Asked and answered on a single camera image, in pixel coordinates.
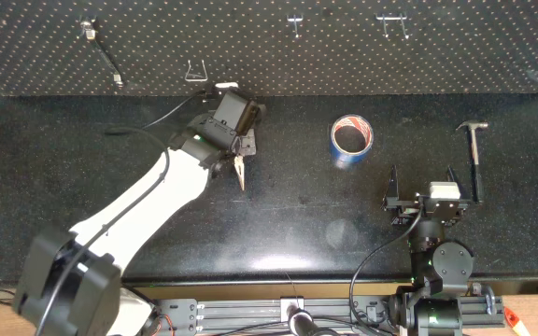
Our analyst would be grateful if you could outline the hammer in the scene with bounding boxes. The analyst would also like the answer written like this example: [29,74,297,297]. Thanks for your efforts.
[454,120,489,204]

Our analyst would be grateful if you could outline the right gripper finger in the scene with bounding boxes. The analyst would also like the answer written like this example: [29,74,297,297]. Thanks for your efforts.
[446,165,474,203]
[381,164,401,208]

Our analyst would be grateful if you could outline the black and white pliers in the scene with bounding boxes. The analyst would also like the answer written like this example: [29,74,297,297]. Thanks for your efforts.
[231,139,257,192]

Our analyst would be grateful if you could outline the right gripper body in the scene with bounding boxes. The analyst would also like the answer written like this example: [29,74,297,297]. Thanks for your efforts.
[381,199,474,226]

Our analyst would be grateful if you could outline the black pegboard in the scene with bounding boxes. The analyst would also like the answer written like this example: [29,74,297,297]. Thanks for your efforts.
[0,0,538,98]

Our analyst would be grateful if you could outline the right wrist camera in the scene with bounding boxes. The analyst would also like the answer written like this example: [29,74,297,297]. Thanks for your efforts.
[427,180,462,203]

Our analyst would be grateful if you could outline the wrench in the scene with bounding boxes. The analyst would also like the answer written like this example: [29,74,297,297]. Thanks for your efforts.
[79,26,125,89]

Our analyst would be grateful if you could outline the roll of blue tape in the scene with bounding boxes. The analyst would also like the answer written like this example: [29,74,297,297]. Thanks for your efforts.
[329,114,375,165]

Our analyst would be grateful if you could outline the mounting rail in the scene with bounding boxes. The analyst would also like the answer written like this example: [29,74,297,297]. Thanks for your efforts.
[151,294,506,336]

